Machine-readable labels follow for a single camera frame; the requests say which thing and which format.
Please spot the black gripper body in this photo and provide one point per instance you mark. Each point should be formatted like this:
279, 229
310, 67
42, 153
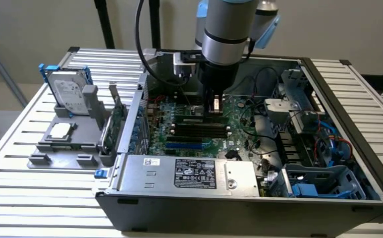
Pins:
218, 74

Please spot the green RAM stick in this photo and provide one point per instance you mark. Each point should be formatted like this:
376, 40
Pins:
191, 120

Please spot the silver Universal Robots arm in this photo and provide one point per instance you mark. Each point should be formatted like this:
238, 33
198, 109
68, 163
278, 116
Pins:
226, 32

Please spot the black RAM slot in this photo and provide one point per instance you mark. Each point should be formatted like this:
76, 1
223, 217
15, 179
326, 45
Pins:
198, 126
198, 134
198, 130

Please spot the blue expansion slot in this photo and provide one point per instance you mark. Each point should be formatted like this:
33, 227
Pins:
184, 145

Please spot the green motherboard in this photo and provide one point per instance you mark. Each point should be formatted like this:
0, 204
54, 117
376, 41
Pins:
211, 146

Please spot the metal drive cage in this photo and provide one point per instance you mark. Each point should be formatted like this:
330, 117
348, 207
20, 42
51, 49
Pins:
294, 106

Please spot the silver power supply unit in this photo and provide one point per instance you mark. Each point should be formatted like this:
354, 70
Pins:
184, 174

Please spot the green graphics card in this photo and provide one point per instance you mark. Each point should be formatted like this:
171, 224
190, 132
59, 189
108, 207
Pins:
114, 124

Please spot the silver hard disk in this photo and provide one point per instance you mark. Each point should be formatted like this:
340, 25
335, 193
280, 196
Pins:
68, 95

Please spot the blue case latch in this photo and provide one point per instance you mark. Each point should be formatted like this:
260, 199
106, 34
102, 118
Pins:
100, 173

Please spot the blue disk bay cage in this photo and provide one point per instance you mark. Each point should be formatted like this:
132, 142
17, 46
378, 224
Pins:
323, 181

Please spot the black open PC case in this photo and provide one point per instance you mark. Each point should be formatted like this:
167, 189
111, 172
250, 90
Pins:
244, 213

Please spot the silver CPU chip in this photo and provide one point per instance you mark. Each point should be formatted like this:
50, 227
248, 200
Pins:
60, 130

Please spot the grey parts rack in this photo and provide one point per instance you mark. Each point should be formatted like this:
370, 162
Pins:
66, 151

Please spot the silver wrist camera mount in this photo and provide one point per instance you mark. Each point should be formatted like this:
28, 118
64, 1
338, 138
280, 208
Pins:
182, 63

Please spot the black stand post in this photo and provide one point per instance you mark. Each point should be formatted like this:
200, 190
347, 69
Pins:
104, 22
155, 22

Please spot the blue disk bracket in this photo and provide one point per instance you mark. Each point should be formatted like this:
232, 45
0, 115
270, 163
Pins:
87, 74

